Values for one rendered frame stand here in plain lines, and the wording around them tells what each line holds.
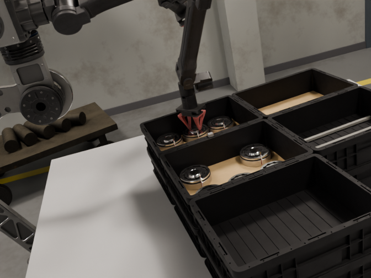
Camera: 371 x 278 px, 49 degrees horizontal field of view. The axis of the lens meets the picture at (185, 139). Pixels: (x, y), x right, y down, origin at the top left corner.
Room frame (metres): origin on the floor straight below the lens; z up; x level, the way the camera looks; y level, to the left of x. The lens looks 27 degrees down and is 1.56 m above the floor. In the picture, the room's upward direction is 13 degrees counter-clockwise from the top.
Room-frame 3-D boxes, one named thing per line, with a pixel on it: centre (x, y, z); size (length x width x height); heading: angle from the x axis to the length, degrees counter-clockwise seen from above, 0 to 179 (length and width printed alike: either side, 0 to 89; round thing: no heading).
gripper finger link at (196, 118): (1.45, -0.05, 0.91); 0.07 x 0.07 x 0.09; 51
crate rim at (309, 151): (1.09, -0.13, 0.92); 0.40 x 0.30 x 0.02; 103
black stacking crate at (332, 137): (1.18, -0.52, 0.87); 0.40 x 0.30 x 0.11; 103
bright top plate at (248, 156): (1.19, -0.22, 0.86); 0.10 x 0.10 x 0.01
